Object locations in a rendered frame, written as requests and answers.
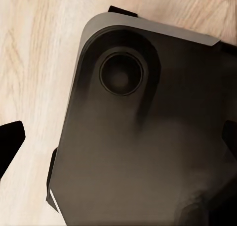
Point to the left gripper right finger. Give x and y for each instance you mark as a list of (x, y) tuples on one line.
[(229, 136)]

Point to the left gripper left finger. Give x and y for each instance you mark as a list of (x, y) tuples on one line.
[(12, 136)]

